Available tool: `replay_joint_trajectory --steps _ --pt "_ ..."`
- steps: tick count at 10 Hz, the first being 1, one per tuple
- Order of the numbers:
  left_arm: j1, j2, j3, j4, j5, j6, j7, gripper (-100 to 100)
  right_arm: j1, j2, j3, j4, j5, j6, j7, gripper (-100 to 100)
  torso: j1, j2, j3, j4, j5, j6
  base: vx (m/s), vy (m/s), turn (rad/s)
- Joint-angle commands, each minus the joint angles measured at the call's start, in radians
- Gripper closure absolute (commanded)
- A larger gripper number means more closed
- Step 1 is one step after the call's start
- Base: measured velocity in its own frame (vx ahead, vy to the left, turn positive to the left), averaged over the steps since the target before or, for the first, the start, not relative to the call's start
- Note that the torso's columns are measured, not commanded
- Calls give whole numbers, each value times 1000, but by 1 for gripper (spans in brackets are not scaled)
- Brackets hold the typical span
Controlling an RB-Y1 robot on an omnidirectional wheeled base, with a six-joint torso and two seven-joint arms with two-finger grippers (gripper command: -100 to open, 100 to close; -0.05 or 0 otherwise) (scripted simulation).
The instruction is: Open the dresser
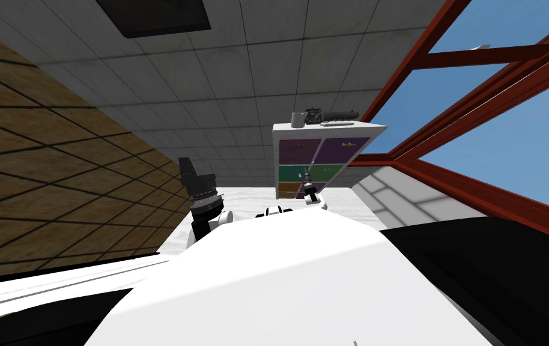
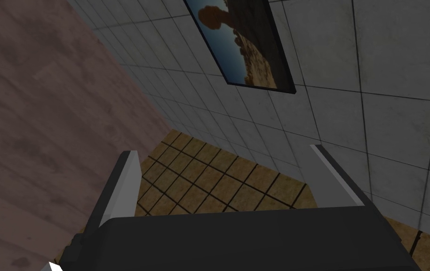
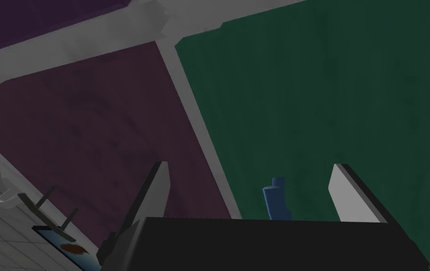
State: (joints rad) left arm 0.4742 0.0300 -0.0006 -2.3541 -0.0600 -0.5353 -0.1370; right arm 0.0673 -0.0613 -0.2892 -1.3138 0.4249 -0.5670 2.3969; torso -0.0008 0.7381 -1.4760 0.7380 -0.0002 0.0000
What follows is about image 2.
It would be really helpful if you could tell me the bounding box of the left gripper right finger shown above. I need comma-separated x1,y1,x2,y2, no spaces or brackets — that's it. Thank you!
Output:
297,144,374,209

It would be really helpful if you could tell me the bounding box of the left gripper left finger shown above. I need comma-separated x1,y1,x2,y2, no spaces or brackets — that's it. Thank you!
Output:
85,150,143,237

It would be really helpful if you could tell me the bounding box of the framed landscape wall picture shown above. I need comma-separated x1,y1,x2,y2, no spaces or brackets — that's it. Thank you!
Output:
183,0,297,95

